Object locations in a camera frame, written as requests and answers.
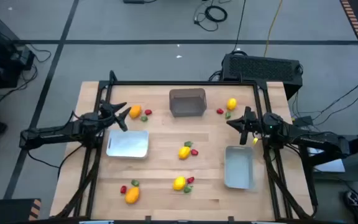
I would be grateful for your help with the white paper sheet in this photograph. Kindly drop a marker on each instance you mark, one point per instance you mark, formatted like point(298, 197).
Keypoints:
point(332, 166)

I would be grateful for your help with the flat black floor box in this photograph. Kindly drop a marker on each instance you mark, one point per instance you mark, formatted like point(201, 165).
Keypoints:
point(134, 1)

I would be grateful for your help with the bright yellow lemon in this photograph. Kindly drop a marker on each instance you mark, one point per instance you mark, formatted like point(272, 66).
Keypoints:
point(231, 104)
point(184, 152)
point(179, 183)

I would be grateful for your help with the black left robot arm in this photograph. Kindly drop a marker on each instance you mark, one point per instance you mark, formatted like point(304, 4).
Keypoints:
point(54, 133)

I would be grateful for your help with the black mesh computer tower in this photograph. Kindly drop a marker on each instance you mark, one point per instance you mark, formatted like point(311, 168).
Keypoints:
point(259, 70)

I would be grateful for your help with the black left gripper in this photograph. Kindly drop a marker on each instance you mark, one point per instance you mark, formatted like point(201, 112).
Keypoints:
point(108, 117)

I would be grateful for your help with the grey translucent basket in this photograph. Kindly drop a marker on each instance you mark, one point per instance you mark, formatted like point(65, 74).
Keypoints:
point(187, 104)

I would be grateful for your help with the black metal table frame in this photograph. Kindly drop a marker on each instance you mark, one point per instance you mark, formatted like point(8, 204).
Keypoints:
point(182, 83)

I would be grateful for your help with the black power supply brick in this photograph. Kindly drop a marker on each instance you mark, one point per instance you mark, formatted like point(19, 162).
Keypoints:
point(303, 120)

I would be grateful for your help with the black box with striped edge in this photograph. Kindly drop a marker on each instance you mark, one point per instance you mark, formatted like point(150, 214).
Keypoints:
point(8, 211)

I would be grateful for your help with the orange-yellow lemon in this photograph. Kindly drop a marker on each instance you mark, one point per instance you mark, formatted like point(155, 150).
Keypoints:
point(132, 195)
point(135, 111)

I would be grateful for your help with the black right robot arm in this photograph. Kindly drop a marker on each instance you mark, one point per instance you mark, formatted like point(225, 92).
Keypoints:
point(306, 137)

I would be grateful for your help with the white plastic bin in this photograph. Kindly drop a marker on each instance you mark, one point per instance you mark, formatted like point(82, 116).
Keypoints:
point(239, 168)

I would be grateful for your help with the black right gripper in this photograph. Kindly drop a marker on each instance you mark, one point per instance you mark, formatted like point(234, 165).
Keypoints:
point(256, 124)

